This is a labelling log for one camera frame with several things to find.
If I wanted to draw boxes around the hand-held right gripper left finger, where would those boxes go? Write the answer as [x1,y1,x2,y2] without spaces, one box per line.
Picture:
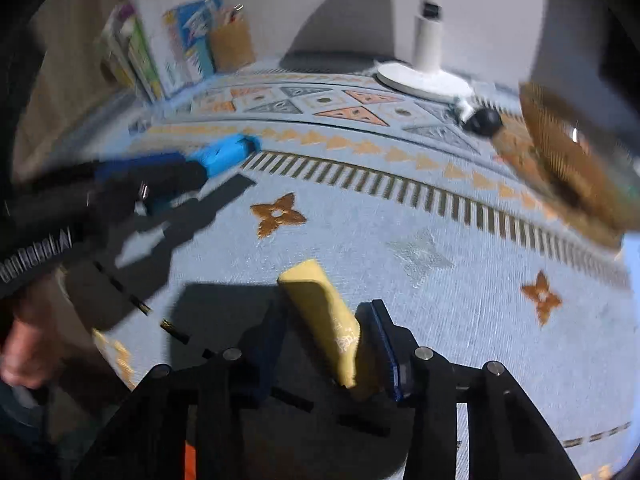
[75,302,290,480]

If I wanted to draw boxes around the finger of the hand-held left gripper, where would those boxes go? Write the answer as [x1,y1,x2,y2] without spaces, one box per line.
[132,160,210,217]
[92,151,201,186]

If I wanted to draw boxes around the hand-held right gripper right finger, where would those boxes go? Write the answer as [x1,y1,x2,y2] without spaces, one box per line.
[369,299,583,480]

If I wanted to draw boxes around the blue block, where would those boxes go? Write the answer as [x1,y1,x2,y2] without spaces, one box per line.
[192,134,262,179]

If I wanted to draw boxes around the yellow block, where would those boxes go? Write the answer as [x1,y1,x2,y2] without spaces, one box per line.
[277,259,382,402]

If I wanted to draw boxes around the amber ribbed glass plate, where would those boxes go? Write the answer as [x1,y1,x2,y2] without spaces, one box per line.
[518,81,640,235]

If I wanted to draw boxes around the person's left hand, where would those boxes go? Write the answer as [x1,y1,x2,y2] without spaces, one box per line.
[0,280,68,390]

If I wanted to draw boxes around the green-spined books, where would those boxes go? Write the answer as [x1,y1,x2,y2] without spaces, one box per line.
[99,1,167,105]

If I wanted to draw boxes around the white book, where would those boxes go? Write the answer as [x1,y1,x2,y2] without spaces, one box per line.
[131,0,213,100]

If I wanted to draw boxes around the blue printed box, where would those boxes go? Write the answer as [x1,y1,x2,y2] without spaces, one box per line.
[164,0,227,87]

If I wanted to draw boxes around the brown pen holder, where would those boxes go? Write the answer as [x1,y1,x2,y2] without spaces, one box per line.
[208,4,258,74]

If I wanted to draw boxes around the patterned light blue tablecloth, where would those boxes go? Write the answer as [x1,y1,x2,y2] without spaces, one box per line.
[75,55,640,480]

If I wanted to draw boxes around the black round toy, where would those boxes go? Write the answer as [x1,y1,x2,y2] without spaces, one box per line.
[462,108,504,138]

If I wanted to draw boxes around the white desk lamp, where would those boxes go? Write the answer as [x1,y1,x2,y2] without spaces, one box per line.
[375,0,477,107]

